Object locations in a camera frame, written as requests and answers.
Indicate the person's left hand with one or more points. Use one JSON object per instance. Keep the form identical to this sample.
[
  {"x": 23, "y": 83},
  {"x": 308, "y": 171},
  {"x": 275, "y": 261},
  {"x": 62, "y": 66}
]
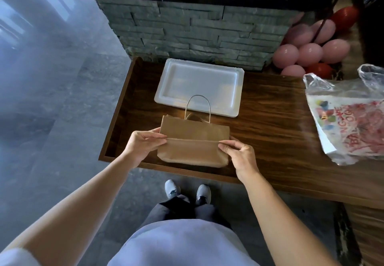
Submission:
[{"x": 136, "y": 147}]

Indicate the person's right hand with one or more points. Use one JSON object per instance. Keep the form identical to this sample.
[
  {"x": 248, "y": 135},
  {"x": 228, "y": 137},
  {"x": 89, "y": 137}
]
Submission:
[{"x": 243, "y": 160}]

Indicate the person's left thumb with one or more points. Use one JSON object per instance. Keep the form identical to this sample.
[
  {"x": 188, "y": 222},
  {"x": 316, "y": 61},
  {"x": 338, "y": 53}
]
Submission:
[{"x": 156, "y": 141}]

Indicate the person's right thumb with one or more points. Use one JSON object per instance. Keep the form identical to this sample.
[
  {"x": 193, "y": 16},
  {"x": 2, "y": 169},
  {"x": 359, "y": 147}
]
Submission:
[{"x": 227, "y": 149}]

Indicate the brown paper bag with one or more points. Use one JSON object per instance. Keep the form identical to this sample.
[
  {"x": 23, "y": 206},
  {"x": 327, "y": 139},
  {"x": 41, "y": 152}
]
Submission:
[{"x": 192, "y": 142}]

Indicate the person's left forearm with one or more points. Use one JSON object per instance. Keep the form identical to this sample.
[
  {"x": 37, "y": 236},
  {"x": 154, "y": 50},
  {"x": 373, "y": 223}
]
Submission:
[{"x": 72, "y": 211}]

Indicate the person's right forearm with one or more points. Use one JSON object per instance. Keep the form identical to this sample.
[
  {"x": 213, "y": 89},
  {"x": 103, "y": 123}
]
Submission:
[{"x": 279, "y": 223}]

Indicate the person's left grey shoe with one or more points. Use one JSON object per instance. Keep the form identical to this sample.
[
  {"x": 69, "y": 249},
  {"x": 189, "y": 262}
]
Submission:
[{"x": 172, "y": 188}]

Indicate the person's grey shoe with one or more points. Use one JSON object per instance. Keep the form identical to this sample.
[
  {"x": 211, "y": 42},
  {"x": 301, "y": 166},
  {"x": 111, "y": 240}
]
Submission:
[
  {"x": 203, "y": 193},
  {"x": 172, "y": 188}
]

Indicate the person's right grey shoe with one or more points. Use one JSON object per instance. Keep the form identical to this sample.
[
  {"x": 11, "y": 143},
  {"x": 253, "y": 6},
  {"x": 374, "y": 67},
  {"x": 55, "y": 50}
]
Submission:
[{"x": 203, "y": 193}]

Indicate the white foam tray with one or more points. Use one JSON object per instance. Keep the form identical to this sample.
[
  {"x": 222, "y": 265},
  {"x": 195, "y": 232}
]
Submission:
[{"x": 199, "y": 85}]

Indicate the person's dark trousers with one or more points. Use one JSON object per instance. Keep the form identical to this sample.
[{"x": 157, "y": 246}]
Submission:
[{"x": 184, "y": 211}]

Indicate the person's light shirt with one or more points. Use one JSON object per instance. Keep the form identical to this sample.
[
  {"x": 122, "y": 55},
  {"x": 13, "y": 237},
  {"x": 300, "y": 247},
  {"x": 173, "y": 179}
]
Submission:
[{"x": 180, "y": 244}]

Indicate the red balloon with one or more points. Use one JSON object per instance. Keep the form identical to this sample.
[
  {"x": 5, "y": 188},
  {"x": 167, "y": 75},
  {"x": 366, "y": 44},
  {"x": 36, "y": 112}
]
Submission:
[
  {"x": 345, "y": 17},
  {"x": 320, "y": 70}
]

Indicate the cluster of pink balloons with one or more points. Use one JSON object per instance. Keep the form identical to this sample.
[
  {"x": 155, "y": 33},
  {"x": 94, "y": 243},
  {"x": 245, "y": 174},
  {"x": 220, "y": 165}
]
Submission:
[{"x": 309, "y": 54}]

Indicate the printed clear plastic bag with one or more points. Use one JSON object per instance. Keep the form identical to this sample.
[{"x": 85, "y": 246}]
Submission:
[{"x": 351, "y": 124}]

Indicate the thin black stand rod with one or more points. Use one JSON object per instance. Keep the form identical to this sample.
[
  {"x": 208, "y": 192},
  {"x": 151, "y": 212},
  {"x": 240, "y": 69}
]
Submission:
[{"x": 328, "y": 13}]

